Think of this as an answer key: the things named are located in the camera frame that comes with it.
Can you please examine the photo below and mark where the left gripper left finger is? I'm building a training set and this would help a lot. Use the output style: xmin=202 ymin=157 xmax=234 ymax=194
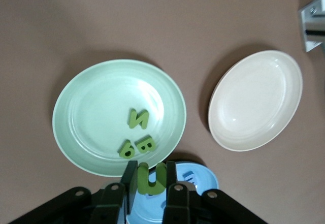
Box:
xmin=9 ymin=161 xmax=139 ymax=224

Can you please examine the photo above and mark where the green foam letter U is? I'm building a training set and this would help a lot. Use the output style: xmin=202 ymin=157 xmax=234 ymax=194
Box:
xmin=137 ymin=162 xmax=168 ymax=196

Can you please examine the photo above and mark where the blue round plate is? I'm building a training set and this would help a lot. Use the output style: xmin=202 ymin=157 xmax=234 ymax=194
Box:
xmin=125 ymin=161 xmax=219 ymax=224

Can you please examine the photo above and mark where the green foam letter B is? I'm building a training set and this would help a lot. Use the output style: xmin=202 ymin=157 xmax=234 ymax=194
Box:
xmin=136 ymin=134 xmax=156 ymax=154

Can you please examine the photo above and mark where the brown table cover sheet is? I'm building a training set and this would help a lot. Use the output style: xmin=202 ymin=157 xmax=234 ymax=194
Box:
xmin=0 ymin=0 xmax=325 ymax=224

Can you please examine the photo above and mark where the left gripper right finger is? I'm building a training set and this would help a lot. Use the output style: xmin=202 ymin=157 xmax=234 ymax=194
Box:
xmin=162 ymin=161 xmax=270 ymax=224

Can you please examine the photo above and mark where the green foam letter P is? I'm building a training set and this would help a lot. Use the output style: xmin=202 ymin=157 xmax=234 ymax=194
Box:
xmin=117 ymin=139 xmax=135 ymax=159

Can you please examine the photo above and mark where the beige round plate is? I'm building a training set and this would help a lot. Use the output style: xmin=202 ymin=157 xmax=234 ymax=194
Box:
xmin=208 ymin=50 xmax=303 ymax=152

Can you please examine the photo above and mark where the green foam letter N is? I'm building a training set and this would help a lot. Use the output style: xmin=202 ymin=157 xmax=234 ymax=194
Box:
xmin=126 ymin=108 xmax=150 ymax=131

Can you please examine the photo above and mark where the blue foam number 3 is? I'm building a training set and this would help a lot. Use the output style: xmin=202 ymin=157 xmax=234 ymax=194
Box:
xmin=182 ymin=171 xmax=199 ymax=184

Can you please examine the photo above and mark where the light green round plate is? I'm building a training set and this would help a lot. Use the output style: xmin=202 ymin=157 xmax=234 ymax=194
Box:
xmin=52 ymin=59 xmax=187 ymax=178

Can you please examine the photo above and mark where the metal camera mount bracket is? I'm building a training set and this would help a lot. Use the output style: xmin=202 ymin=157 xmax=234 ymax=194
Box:
xmin=300 ymin=0 xmax=325 ymax=53

